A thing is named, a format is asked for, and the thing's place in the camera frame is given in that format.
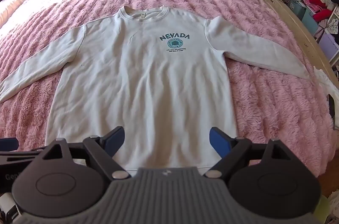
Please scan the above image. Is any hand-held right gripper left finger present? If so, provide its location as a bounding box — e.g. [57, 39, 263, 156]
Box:
[40, 127, 131, 179]

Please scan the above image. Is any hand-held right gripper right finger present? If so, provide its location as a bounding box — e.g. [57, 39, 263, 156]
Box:
[204, 127, 295, 178]

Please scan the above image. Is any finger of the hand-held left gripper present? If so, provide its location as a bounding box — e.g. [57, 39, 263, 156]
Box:
[0, 137, 43, 161]

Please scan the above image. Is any white printed sweatshirt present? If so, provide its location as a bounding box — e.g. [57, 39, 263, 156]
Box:
[0, 5, 318, 177]

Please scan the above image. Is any white cloth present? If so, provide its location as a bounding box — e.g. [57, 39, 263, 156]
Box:
[313, 66, 339, 109]

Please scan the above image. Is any cream bedding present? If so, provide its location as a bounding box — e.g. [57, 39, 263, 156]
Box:
[0, 0, 39, 30]

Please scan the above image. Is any purple storage bin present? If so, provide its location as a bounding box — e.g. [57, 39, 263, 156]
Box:
[318, 33, 339, 61]

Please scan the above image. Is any light blue storage bin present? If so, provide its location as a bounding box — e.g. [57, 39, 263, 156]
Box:
[302, 11, 320, 36]

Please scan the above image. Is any wooden bed frame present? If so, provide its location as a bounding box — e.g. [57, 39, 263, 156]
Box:
[236, 0, 339, 100]

